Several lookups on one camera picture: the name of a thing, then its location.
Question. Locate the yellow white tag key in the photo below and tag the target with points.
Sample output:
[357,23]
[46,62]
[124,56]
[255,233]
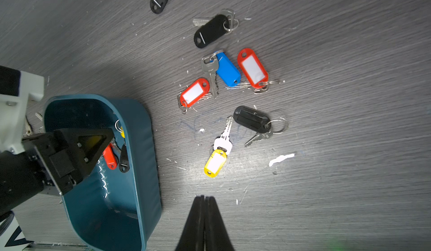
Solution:
[221,149]

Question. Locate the teal plastic storage box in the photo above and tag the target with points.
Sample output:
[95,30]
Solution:
[112,210]

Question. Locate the blue tag key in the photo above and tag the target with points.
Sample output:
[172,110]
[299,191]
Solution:
[218,64]

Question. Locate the red tag key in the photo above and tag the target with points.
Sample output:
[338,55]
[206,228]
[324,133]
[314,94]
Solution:
[199,90]
[254,71]

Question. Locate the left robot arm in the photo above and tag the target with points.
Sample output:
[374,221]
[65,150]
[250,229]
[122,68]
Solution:
[18,181]

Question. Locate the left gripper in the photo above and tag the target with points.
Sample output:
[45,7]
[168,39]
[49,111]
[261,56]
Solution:
[65,157]

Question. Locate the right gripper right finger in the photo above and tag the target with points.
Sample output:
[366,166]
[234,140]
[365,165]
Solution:
[216,236]

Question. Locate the pile of keys in box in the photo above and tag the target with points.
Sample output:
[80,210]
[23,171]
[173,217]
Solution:
[114,156]

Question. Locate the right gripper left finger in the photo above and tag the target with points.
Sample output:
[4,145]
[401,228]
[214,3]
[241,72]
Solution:
[192,238]

